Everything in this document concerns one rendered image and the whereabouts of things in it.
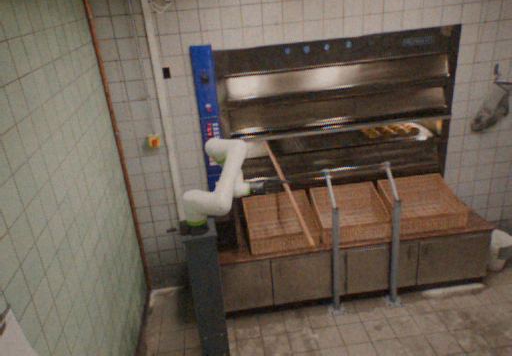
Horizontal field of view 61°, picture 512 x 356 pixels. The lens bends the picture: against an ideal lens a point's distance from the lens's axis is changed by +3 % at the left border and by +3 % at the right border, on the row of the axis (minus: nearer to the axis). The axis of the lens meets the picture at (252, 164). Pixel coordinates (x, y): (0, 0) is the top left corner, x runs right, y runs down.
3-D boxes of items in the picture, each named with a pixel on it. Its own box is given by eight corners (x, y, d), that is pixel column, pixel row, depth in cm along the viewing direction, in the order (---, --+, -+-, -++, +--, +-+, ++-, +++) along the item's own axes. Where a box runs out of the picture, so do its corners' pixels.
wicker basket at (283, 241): (243, 224, 378) (240, 197, 367) (305, 215, 383) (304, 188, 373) (250, 256, 334) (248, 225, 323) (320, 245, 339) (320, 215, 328)
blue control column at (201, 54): (214, 190, 575) (192, 24, 490) (225, 189, 576) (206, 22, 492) (221, 282, 398) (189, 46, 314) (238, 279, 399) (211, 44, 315)
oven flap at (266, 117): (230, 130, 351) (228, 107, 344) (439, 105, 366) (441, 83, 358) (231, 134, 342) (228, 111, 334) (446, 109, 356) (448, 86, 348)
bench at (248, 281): (200, 283, 399) (192, 229, 376) (449, 249, 419) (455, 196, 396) (201, 328, 348) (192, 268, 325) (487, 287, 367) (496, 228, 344)
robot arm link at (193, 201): (206, 227, 248) (202, 198, 240) (182, 224, 253) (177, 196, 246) (215, 216, 259) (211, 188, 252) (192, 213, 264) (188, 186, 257)
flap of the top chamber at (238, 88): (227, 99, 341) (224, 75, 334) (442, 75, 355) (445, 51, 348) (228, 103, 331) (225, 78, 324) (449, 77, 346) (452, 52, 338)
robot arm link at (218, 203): (223, 209, 235) (247, 135, 264) (197, 207, 241) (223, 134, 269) (230, 221, 245) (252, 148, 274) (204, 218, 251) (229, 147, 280)
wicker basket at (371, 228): (309, 215, 384) (308, 187, 373) (370, 208, 387) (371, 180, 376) (323, 245, 339) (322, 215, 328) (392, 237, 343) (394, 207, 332)
